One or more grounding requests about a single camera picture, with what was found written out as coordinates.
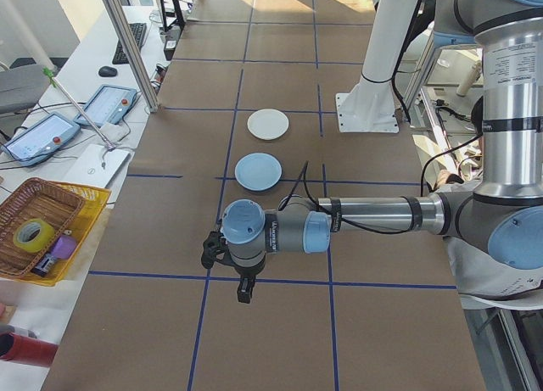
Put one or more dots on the red cylinder tube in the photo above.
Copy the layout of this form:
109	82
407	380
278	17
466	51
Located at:
29	350

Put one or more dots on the black metal stand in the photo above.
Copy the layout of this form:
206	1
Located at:
171	5

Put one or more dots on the beige cylinder roll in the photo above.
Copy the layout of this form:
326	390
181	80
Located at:
468	79

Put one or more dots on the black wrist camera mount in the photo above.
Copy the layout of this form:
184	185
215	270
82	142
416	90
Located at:
214	251

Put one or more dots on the white square base plate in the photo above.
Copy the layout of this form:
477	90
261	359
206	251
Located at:
345	115

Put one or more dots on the white crumpled cloth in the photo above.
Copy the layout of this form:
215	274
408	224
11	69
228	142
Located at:
114	133

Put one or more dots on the yellow plastic basket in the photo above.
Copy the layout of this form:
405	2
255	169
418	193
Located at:
91	213

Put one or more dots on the black computer mouse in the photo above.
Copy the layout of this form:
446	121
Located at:
108	71

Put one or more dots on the black keyboard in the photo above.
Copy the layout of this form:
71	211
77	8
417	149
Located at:
130	43

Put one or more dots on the blue grey teach pendant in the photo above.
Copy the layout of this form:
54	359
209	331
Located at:
108	104
38	138

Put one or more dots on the green clip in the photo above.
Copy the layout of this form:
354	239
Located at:
50	77

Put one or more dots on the purple small box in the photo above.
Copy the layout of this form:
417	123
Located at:
64	247

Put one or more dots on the white side desk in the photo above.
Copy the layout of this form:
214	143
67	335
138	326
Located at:
76	75

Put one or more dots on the yellow green tape roll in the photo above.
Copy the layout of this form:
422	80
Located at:
46	234

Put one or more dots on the dark small device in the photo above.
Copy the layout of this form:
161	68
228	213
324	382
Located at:
42	266

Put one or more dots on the aluminium extrusion post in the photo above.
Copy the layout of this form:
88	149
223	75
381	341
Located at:
131	47

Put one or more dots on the thin silver rod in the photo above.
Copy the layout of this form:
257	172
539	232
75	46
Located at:
80	111

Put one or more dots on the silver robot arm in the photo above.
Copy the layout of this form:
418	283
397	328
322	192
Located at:
373	213

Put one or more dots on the silver closed laptop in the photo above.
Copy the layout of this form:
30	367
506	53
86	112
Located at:
91	170

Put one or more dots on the brown wicker basket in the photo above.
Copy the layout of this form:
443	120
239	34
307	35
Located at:
38	204

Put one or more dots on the white ceramic plate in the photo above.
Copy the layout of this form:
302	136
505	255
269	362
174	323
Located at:
268	124

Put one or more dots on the grey office chair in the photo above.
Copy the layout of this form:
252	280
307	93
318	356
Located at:
21	85

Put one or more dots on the light blue ceramic plate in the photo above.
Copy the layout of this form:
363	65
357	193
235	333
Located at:
259	171

